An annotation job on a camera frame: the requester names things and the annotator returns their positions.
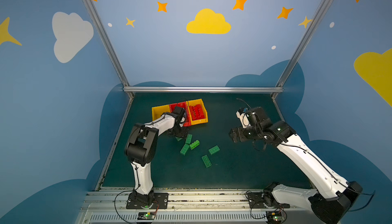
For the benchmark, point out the right yellow plastic bin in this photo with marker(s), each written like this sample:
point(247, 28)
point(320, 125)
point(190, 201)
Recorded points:
point(193, 103)

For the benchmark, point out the aluminium frame left post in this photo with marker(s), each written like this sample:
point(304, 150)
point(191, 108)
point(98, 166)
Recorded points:
point(93, 13)

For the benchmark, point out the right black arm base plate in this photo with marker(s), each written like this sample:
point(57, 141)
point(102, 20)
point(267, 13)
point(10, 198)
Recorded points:
point(263, 200)

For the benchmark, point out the aluminium frame post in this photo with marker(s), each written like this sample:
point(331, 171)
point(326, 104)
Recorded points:
point(93, 13)
point(309, 32)

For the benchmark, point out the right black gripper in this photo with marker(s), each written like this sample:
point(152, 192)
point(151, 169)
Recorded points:
point(238, 133)

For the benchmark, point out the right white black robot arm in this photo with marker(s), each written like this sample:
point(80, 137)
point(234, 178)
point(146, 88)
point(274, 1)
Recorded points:
point(332, 195)

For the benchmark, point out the left green circuit board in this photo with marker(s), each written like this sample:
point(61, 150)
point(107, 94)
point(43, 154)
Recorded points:
point(146, 216)

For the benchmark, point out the left yellow plastic bin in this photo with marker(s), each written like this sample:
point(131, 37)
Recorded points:
point(158, 111)

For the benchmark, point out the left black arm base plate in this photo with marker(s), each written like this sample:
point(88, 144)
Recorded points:
point(159, 200)

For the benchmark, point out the right green circuit board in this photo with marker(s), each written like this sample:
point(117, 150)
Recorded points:
point(274, 218)

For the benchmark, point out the aluminium frame back bar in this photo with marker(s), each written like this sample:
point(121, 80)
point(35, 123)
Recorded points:
point(203, 89)

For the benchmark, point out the red lego brick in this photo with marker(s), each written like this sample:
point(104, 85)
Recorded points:
point(197, 112)

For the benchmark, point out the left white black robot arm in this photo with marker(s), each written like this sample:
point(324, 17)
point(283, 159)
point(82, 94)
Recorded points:
point(140, 150)

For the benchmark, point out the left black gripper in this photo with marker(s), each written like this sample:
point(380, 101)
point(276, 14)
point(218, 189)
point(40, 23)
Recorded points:
point(179, 131)

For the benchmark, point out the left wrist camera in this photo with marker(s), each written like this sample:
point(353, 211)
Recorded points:
point(183, 120)

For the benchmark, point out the green circuit board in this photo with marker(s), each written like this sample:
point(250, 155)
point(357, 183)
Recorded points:
point(274, 218)
point(146, 216)

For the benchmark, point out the yellow plastic bin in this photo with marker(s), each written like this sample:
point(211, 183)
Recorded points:
point(193, 103)
point(158, 111)

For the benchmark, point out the aluminium frame right post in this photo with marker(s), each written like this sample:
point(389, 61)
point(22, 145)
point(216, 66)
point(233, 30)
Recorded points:
point(309, 32)

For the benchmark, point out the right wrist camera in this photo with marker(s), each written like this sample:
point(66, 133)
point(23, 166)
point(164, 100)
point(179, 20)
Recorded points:
point(241, 114)

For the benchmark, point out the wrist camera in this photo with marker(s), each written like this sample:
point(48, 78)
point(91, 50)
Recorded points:
point(183, 120)
point(241, 114)

